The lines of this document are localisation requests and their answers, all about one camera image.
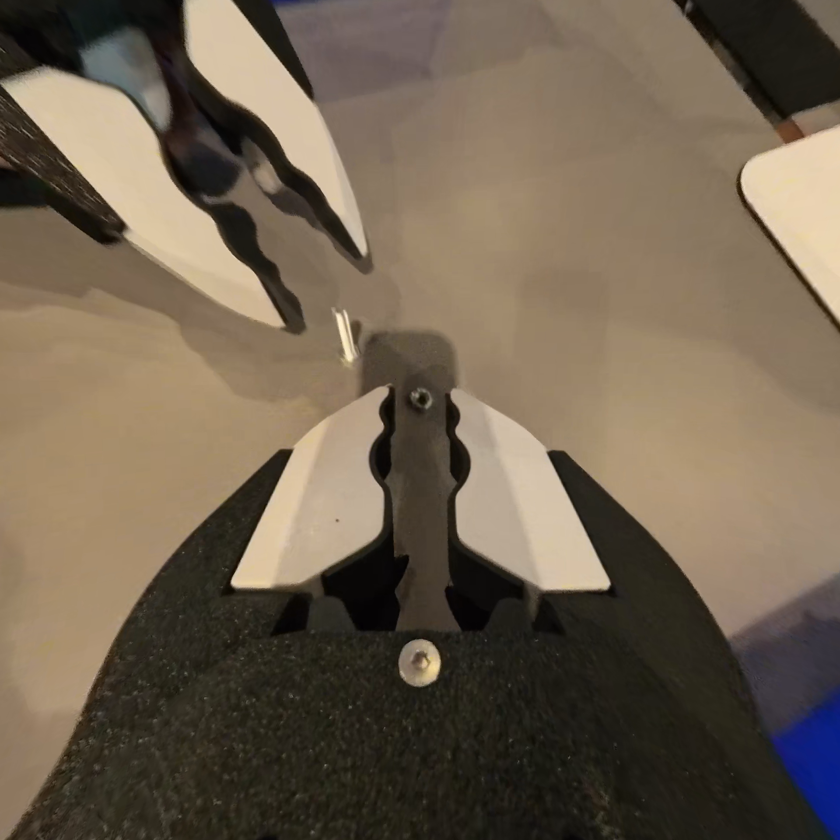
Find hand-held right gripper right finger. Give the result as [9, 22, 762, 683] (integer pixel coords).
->
[445, 387, 613, 632]

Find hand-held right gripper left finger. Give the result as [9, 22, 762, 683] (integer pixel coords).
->
[230, 385, 411, 632]

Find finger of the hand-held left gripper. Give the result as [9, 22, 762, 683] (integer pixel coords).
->
[0, 66, 308, 333]
[184, 0, 375, 275]

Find silver bolt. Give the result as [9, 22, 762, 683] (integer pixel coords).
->
[331, 307, 363, 365]

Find blue plastic bin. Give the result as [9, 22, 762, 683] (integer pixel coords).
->
[768, 705, 840, 840]

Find black rubber mat strip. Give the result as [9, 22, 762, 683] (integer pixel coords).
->
[672, 0, 840, 142]

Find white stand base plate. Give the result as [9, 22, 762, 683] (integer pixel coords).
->
[738, 121, 840, 329]

